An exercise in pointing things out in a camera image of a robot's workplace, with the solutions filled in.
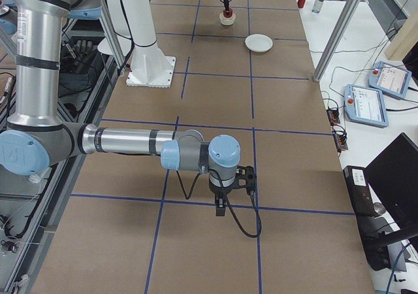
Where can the red yellow apple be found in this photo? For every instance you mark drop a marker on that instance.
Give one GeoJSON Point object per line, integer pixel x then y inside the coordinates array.
{"type": "Point", "coordinates": [225, 15]}

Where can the white bowl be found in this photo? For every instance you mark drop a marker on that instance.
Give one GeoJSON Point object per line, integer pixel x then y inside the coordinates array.
{"type": "Point", "coordinates": [227, 20]}

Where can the white plate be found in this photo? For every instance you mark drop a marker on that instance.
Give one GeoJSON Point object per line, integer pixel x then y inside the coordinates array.
{"type": "Point", "coordinates": [258, 43]}

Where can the lower black orange connector block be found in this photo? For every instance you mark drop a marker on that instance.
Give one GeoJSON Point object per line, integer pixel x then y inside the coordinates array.
{"type": "Point", "coordinates": [340, 138]}

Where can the black orange connector block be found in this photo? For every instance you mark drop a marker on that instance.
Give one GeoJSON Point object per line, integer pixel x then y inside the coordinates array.
{"type": "Point", "coordinates": [333, 112]}
{"type": "Point", "coordinates": [340, 138]}

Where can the upper black orange connector block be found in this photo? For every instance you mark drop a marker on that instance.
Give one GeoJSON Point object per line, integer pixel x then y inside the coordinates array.
{"type": "Point", "coordinates": [333, 112]}

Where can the black desktop box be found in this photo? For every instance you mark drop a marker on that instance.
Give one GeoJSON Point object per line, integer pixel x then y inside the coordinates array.
{"type": "Point", "coordinates": [372, 226]}

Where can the near blue teach pendant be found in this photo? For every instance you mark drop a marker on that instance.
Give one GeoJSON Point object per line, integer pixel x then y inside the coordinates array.
{"type": "Point", "coordinates": [365, 105]}

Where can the blue teach pendant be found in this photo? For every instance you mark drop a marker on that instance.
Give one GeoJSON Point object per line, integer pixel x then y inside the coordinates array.
{"type": "Point", "coordinates": [390, 79]}
{"type": "Point", "coordinates": [365, 105]}

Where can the black monitor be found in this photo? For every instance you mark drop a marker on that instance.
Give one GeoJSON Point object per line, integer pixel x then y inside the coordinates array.
{"type": "Point", "coordinates": [393, 177]}

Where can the far blue teach pendant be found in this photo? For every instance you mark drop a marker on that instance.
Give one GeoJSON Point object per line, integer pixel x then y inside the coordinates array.
{"type": "Point", "coordinates": [390, 79]}

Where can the wooden board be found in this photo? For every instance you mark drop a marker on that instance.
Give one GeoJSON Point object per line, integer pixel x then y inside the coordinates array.
{"type": "Point", "coordinates": [404, 40]}

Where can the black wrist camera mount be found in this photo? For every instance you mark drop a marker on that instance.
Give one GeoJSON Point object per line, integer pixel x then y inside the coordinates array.
{"type": "Point", "coordinates": [246, 178]}

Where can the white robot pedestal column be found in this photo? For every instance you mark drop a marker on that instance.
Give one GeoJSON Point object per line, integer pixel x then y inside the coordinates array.
{"type": "Point", "coordinates": [149, 66]}

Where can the aluminium frame post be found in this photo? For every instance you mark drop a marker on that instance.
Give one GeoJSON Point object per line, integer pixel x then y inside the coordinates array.
{"type": "Point", "coordinates": [335, 37]}

